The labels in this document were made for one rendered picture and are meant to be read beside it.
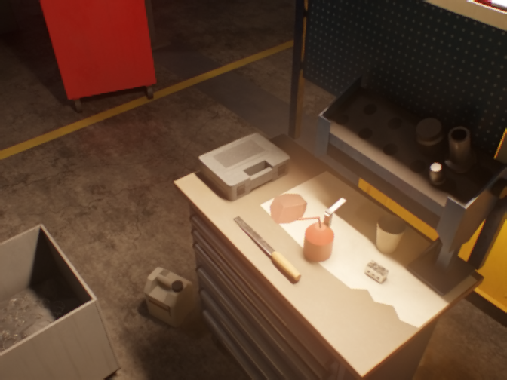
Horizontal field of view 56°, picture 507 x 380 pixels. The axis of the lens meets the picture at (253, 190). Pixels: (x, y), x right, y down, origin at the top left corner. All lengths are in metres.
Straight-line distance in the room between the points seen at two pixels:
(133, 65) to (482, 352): 2.98
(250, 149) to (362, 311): 0.70
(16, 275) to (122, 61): 2.02
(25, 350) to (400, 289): 1.28
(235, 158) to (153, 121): 2.18
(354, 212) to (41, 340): 1.18
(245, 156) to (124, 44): 2.29
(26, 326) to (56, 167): 1.53
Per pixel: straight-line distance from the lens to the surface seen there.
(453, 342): 2.56
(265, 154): 1.69
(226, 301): 1.80
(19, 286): 2.44
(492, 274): 2.49
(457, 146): 1.22
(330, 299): 1.36
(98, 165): 3.46
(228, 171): 1.62
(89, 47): 3.80
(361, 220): 1.58
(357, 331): 1.32
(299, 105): 1.81
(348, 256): 1.47
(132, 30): 3.80
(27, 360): 1.98
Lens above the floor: 2.04
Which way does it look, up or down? 41 degrees down
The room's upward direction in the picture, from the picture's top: straight up
